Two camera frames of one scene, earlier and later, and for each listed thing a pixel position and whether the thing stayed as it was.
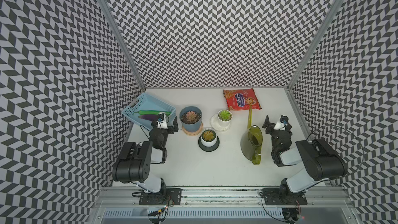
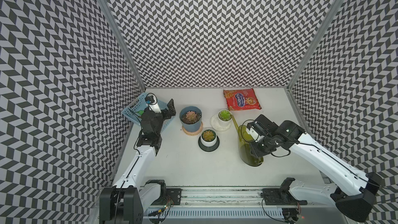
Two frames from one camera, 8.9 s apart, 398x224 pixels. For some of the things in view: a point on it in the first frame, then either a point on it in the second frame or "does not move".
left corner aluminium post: (116, 28) does not move
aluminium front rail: (328, 196) does not move
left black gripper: (171, 129) → (171, 108)
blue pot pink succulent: (190, 117) does not move
